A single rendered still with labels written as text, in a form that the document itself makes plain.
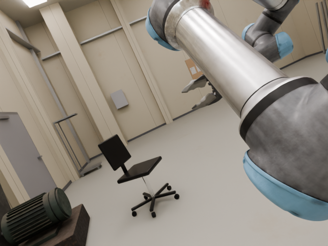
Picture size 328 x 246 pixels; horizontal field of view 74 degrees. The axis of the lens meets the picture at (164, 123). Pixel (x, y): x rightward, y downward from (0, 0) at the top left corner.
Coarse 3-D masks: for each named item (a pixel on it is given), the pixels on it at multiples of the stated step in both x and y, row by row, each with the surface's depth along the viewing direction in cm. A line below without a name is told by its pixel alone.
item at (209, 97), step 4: (212, 92) 76; (204, 96) 80; (208, 96) 74; (212, 96) 74; (204, 100) 75; (208, 100) 75; (212, 100) 75; (196, 104) 77; (200, 104) 76; (204, 104) 76; (192, 108) 77; (196, 108) 77
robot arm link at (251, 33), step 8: (264, 16) 70; (256, 24) 73; (264, 24) 71; (272, 24) 70; (280, 24) 71; (248, 32) 75; (256, 32) 72; (264, 32) 71; (272, 32) 72; (248, 40) 75; (256, 40) 71
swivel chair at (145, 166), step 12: (108, 144) 246; (120, 144) 262; (108, 156) 236; (120, 156) 252; (132, 168) 257; (144, 168) 234; (120, 180) 235; (144, 180) 247; (144, 192) 274; (168, 192) 243; (144, 204) 247
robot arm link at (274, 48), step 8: (280, 32) 67; (264, 40) 68; (272, 40) 66; (280, 40) 65; (288, 40) 64; (256, 48) 68; (264, 48) 66; (272, 48) 66; (280, 48) 65; (288, 48) 65; (264, 56) 66; (272, 56) 66; (280, 56) 66
